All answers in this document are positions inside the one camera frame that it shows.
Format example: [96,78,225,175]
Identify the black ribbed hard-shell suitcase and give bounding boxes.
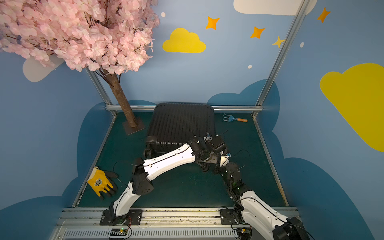
[144,107,216,159]

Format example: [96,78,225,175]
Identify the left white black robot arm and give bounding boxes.
[104,136,231,225]

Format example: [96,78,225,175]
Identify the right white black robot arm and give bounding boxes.
[217,163,310,240]

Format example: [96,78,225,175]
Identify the black round connector box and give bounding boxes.
[236,228,253,240]

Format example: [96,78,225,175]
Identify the yellow and black work glove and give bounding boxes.
[87,167,118,200]

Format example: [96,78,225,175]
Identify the small green circuit board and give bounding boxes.
[109,228,130,239]

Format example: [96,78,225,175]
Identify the pink artificial cherry blossom tree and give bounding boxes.
[1,0,160,131]

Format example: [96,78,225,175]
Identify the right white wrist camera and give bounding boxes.
[220,153,231,167]

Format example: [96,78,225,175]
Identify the blue garden fork, wooden handle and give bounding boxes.
[223,114,248,123]

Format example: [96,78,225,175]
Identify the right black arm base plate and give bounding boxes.
[219,207,239,225]

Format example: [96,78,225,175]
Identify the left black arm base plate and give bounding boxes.
[99,209,143,226]

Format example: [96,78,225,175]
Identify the horizontal aluminium back frame bar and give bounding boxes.
[105,104,264,112]

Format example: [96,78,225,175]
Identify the left aluminium frame post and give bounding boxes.
[85,68,112,106]

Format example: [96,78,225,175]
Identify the aluminium frame post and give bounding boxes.
[252,0,312,120]
[85,68,112,106]

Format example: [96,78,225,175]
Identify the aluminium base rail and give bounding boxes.
[51,207,301,240]

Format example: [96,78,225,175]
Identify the right aluminium frame post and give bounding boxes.
[252,0,312,120]

